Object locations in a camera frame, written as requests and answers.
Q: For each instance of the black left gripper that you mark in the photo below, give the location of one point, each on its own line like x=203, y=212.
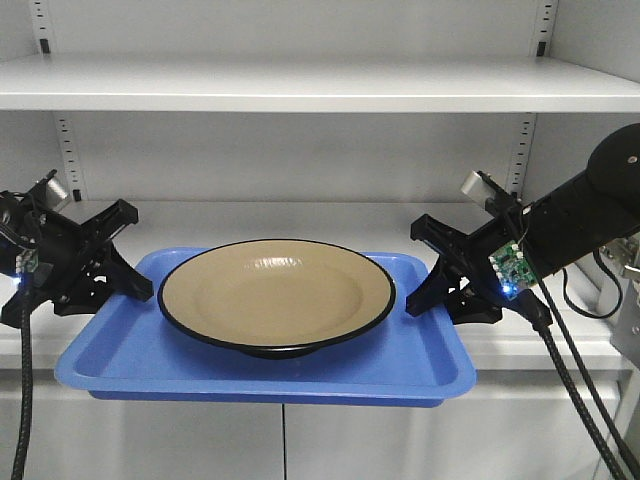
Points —
x=71, y=256

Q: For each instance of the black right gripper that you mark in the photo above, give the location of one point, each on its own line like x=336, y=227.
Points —
x=482, y=299

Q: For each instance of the blue plastic tray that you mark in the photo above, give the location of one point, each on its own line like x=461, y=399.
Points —
x=129, y=350

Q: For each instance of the beige plate with black rim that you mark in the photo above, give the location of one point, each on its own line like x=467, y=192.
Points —
x=277, y=298

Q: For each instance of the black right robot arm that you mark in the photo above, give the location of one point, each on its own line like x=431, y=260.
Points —
x=589, y=210

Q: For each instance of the grey lower cabinet shelf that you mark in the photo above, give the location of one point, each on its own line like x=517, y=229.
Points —
x=510, y=344

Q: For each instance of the grey cabinet shelf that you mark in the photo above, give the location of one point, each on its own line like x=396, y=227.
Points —
x=148, y=83
x=510, y=344

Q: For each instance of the grey upper cabinet shelf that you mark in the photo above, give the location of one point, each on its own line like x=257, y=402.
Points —
x=148, y=83

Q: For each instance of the green circuit board right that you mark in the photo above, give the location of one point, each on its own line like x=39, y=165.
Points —
x=512, y=270

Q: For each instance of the green circuit board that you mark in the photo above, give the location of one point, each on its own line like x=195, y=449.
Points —
x=26, y=261
x=512, y=270

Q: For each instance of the green circuit board left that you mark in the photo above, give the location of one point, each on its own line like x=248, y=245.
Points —
x=26, y=261

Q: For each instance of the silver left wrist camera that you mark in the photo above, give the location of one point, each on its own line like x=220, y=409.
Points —
x=56, y=196

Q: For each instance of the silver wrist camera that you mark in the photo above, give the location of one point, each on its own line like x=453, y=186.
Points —
x=56, y=196
x=480, y=188

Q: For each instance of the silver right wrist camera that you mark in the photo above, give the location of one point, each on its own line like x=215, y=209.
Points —
x=480, y=188

